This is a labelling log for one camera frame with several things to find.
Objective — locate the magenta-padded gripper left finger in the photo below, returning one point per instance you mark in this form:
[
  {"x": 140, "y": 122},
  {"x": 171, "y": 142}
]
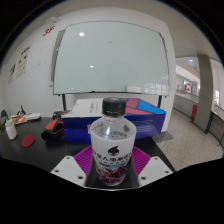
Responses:
[{"x": 66, "y": 168}]

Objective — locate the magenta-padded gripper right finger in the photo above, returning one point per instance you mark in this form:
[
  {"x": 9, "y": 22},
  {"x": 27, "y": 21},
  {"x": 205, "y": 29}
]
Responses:
[{"x": 154, "y": 169}]

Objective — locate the clear black-capped drink bottle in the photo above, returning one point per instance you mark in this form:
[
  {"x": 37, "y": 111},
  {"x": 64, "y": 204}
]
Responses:
[{"x": 112, "y": 146}]

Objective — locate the black and red hand tool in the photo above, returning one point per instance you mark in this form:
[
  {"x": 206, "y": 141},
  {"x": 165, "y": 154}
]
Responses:
[{"x": 52, "y": 130}]

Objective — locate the flat round red coaster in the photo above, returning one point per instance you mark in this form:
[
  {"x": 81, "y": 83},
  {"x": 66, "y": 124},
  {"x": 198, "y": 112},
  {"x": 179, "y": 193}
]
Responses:
[{"x": 27, "y": 141}]

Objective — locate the blue and white cardboard box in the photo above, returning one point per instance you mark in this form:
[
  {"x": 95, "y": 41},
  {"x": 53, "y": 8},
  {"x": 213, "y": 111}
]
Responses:
[{"x": 150, "y": 121}]

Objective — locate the small white oblong case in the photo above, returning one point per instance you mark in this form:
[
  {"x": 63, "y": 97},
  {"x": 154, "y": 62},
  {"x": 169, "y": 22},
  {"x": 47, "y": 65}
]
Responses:
[{"x": 33, "y": 116}]

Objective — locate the black bag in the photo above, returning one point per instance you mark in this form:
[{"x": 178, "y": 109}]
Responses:
[{"x": 22, "y": 110}]

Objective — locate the red and white banner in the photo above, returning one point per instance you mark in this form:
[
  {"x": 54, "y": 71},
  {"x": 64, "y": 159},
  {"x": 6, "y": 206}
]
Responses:
[{"x": 188, "y": 88}]

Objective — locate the whiteboard on stand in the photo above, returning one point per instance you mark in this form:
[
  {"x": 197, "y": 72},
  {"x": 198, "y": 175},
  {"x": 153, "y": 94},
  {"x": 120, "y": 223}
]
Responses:
[{"x": 110, "y": 56}]

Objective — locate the small white wall poster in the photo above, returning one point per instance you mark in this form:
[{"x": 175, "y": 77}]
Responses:
[{"x": 11, "y": 73}]

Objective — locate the large white wall poster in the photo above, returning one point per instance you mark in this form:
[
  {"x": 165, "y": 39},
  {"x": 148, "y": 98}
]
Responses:
[{"x": 22, "y": 61}]

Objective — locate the red wall floor sign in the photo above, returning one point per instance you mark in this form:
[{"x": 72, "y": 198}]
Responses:
[{"x": 48, "y": 31}]

